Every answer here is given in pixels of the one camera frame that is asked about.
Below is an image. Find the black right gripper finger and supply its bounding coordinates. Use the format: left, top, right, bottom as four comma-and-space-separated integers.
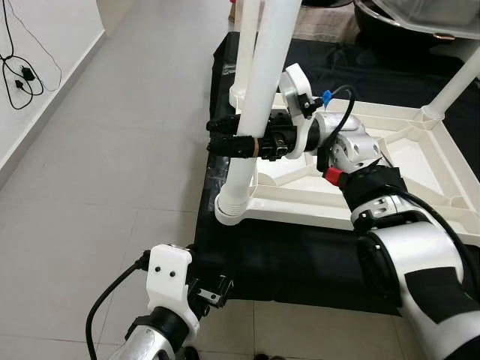
206, 133, 260, 159
206, 114, 245, 135

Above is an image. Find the white plastic children table top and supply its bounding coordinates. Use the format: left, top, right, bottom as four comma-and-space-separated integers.
215, 86, 480, 245

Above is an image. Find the black tablecloth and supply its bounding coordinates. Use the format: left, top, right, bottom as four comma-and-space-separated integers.
193, 30, 480, 317

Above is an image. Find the beige woven cloth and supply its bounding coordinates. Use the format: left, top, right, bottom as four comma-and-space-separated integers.
292, 6, 361, 43

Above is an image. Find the black wok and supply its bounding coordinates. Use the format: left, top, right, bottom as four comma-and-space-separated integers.
352, 0, 480, 47

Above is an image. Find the clear plastic storage box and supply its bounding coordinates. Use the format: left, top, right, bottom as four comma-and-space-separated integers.
371, 0, 480, 40

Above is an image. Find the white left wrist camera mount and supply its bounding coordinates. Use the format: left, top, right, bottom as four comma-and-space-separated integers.
146, 244, 202, 338

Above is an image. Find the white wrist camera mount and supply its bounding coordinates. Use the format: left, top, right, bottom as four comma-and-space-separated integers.
146, 244, 202, 338
279, 64, 326, 159

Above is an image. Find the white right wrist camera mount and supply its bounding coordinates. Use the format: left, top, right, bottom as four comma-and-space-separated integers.
279, 64, 326, 159

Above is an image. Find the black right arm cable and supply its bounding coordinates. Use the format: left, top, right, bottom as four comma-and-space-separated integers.
315, 85, 480, 295

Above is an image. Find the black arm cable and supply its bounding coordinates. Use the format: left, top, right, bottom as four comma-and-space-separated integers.
315, 85, 480, 295
85, 255, 151, 360

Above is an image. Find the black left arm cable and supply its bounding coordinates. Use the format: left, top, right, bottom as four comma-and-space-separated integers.
85, 255, 151, 360

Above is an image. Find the black wall power cable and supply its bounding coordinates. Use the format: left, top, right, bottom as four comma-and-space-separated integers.
0, 0, 65, 112

